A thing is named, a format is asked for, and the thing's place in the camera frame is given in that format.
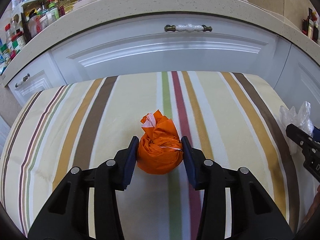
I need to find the drawer handle centre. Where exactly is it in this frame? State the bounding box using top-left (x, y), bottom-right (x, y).
top-left (164, 24), bottom-right (213, 33)

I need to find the drawer handle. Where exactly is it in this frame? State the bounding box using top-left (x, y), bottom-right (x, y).
top-left (15, 73), bottom-right (30, 88)
top-left (164, 24), bottom-right (213, 33)

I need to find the drawer handle left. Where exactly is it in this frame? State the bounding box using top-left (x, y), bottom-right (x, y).
top-left (15, 73), bottom-right (30, 88)

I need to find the small orange bag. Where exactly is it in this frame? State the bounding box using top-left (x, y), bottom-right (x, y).
top-left (137, 111), bottom-right (183, 175)

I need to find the red packet by bottle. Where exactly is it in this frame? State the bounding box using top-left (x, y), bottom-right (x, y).
top-left (302, 11), bottom-right (319, 43)

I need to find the person's right hand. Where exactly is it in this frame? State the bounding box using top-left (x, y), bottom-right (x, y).
top-left (303, 185), bottom-right (320, 224)

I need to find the condiment rack with bottles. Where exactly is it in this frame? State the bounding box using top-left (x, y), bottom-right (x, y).
top-left (1, 0), bottom-right (65, 64)

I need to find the striped tablecloth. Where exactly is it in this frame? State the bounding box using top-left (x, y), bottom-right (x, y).
top-left (1, 71), bottom-right (317, 234)

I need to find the dark sauce bottle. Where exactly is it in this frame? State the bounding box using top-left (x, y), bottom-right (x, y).
top-left (307, 8), bottom-right (314, 39)

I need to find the clear plastic bag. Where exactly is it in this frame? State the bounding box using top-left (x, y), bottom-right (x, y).
top-left (279, 101), bottom-right (314, 157)

